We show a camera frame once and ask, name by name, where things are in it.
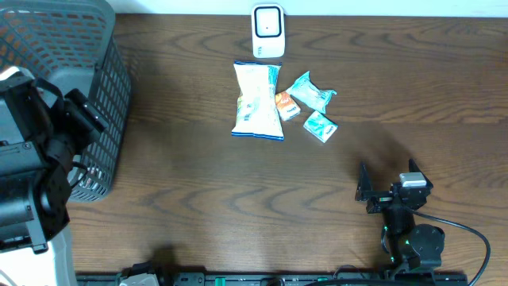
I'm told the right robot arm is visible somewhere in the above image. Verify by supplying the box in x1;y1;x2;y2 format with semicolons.
355;160;445;279

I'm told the teal Kleenex tissue pack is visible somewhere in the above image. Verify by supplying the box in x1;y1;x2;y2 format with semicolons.
303;110;338;143

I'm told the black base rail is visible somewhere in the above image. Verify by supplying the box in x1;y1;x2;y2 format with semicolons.
76;262;468;286

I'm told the white barcode scanner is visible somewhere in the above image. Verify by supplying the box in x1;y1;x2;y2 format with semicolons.
251;3;286;59

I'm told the orange Kleenex tissue pack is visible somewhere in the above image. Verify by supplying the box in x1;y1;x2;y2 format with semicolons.
275;91;301;121

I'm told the white snack bag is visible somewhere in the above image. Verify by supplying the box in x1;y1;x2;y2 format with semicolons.
231;60;284;141

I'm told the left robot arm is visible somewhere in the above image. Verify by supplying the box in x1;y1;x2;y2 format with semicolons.
1;67;108;285

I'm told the grey plastic basket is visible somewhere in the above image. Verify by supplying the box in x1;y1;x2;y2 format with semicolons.
1;0;132;203

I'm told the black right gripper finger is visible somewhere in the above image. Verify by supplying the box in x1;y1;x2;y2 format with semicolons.
356;162;373;192
408;159;424;175

